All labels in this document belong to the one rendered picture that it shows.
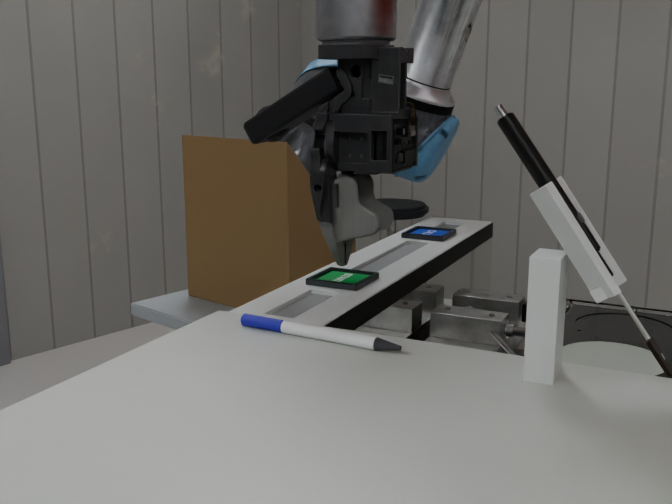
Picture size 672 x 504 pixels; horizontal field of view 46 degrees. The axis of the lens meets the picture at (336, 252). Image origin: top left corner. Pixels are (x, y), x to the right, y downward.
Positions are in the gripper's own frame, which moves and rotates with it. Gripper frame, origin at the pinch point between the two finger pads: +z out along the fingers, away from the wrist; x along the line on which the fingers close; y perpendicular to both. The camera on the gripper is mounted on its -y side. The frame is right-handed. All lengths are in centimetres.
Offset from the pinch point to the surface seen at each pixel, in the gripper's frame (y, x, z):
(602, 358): 25.4, 5.7, 9.1
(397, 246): -0.8, 18.9, 3.1
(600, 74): -14, 277, -18
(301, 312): 1.4, -9.9, 3.4
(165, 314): -37.9, 20.4, 17.1
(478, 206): -67, 292, 42
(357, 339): 10.9, -18.9, 1.8
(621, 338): 26.3, 12.9, 9.1
